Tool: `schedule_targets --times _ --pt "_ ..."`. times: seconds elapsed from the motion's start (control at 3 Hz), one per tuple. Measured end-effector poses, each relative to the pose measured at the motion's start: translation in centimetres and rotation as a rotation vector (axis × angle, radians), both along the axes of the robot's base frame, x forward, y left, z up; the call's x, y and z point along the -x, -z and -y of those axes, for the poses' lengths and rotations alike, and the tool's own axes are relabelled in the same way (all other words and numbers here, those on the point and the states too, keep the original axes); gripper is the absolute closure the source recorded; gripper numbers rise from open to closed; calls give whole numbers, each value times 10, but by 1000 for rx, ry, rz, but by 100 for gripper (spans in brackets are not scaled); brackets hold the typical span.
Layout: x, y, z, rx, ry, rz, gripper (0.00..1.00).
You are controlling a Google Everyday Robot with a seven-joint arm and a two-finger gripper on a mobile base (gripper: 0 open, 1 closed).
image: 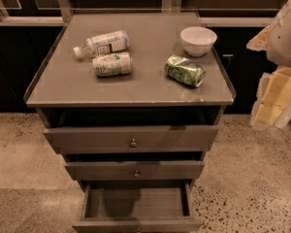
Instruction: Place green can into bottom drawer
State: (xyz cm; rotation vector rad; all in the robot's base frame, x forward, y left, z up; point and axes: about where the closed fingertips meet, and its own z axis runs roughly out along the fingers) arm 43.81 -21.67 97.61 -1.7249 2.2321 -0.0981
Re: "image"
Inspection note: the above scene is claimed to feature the clear plastic bottle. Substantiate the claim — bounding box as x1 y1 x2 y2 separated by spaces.
73 30 130 59

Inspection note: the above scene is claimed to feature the grey bottom drawer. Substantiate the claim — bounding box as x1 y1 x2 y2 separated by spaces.
73 181 202 233

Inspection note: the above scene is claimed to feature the grey middle drawer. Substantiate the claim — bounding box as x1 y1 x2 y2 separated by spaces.
65 160 204 181

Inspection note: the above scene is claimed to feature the metal window frame rail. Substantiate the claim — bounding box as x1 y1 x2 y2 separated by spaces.
0 0 291 28

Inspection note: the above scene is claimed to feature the grey top drawer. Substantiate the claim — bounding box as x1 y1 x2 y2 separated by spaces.
44 125 218 154

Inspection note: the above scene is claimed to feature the white bowl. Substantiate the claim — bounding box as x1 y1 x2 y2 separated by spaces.
180 26 217 56

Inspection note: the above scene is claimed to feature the white green can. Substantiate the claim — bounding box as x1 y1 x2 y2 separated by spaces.
92 51 133 77

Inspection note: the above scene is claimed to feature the crushed green can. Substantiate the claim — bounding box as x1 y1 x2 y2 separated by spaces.
164 54 206 87

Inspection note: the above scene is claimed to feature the grey drawer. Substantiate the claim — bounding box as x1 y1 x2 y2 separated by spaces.
44 125 218 154
73 181 202 233
65 160 204 181

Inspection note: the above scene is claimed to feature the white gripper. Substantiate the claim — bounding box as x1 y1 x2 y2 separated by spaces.
250 66 291 129

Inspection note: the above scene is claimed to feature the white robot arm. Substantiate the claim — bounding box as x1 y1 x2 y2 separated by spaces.
246 0 291 129

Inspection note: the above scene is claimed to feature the grey drawer cabinet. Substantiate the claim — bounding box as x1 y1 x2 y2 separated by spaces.
23 12 237 233

